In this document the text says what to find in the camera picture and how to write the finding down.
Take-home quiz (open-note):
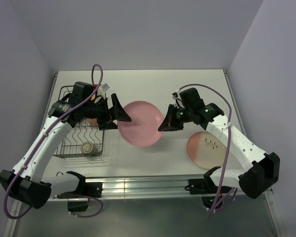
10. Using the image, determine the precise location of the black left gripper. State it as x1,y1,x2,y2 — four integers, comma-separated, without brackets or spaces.
82,93,131,130

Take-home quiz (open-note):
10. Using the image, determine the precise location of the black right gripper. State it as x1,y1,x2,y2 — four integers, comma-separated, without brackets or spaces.
158,104,193,132

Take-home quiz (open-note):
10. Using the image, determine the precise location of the pink plastic cup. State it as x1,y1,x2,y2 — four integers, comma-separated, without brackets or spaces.
85,118,99,127

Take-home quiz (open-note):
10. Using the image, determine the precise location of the pink plastic plate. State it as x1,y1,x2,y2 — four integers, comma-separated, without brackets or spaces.
117,101,164,147

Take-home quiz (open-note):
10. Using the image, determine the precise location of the pink and cream ceramic plate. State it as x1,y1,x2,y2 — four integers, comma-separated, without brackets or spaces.
186,131,226,170

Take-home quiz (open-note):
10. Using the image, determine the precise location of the small speckled ceramic cup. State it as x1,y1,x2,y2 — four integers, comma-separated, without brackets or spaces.
80,141,99,157

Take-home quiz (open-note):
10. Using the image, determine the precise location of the yellow bowl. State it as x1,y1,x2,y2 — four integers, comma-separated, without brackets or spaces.
94,96,102,103

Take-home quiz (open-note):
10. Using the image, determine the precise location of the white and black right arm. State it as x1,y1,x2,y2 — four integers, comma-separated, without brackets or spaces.
158,84,280,199

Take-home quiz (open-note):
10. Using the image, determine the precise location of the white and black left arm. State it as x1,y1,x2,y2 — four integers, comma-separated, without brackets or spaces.
0,82,131,209

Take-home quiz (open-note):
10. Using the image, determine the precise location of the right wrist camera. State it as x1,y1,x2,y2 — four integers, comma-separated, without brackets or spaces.
172,90,183,108

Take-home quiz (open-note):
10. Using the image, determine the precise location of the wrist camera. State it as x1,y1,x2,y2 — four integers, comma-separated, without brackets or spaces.
172,90,183,108
97,83,110,99

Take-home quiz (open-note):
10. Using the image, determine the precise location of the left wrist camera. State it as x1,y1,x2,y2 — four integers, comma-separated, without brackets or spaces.
97,83,110,99

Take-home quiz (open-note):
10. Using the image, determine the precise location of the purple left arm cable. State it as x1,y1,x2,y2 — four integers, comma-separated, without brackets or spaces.
2,64,105,220

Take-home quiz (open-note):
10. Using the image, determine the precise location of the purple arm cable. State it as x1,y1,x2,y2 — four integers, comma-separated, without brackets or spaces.
179,83,237,220
2,64,105,220

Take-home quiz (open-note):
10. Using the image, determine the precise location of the black wire dish rack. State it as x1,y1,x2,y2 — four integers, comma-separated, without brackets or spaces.
53,85,106,158

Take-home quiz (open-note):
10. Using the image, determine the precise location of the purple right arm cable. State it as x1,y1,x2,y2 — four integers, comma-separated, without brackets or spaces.
179,83,237,220

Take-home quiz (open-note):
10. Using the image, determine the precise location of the aluminium table edge rail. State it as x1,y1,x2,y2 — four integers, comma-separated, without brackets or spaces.
13,172,273,200

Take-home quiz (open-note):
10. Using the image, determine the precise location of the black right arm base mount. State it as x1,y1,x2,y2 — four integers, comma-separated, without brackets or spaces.
184,178,218,209

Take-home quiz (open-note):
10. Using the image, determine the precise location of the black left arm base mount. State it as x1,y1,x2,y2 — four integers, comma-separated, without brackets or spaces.
51,171,104,218

